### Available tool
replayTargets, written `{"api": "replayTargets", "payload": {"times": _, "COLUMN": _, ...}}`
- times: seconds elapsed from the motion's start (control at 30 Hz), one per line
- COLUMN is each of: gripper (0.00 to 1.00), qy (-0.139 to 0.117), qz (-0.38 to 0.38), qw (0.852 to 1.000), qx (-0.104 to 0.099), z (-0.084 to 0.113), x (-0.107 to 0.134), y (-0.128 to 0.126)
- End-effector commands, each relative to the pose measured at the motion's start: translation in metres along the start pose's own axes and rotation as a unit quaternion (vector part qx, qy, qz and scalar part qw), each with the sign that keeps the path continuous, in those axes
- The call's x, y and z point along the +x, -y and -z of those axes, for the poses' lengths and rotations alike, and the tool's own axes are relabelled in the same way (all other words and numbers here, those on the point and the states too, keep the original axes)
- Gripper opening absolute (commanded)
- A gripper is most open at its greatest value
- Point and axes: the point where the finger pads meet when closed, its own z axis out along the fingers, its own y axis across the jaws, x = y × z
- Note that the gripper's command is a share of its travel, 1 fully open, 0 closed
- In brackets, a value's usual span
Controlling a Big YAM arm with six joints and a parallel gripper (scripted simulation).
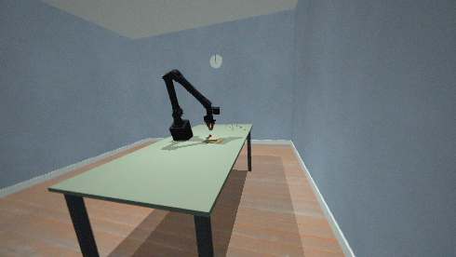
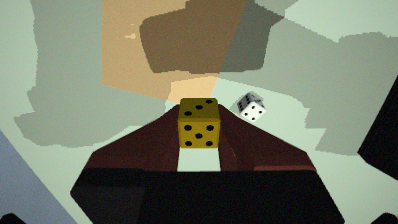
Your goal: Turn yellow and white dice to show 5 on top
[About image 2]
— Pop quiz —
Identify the white die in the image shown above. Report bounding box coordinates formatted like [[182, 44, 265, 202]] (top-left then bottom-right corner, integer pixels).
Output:
[[237, 93, 266, 122]]

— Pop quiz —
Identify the yellow die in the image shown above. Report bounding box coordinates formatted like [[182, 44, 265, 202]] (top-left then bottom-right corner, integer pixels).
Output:
[[178, 98, 221, 148]]

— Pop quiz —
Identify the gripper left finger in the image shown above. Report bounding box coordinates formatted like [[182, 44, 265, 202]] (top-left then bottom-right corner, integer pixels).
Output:
[[81, 104, 180, 172]]

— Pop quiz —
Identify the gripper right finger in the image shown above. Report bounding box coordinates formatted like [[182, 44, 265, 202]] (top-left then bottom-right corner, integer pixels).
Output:
[[218, 104, 317, 172]]

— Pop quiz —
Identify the tan mat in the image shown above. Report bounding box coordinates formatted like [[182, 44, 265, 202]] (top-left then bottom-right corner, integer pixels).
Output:
[[102, 0, 248, 104]]

